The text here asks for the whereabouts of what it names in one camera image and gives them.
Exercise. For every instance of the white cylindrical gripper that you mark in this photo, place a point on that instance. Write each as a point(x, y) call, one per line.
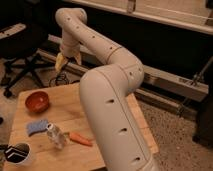
point(69, 47)

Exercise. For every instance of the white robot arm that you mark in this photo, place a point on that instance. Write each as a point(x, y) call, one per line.
point(103, 91)

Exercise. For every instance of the black office chair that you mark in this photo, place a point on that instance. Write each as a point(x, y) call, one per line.
point(24, 27)

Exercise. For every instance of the red bowl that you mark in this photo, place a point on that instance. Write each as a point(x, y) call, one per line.
point(37, 102)

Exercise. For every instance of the blue sponge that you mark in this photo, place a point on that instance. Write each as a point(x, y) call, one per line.
point(36, 126)

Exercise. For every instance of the wooden table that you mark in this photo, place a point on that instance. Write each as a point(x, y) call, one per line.
point(66, 112)

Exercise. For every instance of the orange carrot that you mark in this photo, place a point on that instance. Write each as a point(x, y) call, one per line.
point(73, 136)

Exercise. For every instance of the clear plastic bottle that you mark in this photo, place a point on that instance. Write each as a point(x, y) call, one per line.
point(56, 136)

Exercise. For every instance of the black and white mug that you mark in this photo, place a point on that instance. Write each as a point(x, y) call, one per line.
point(19, 154)

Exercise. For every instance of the metal baseboard rail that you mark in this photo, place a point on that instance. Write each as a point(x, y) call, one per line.
point(171, 92)

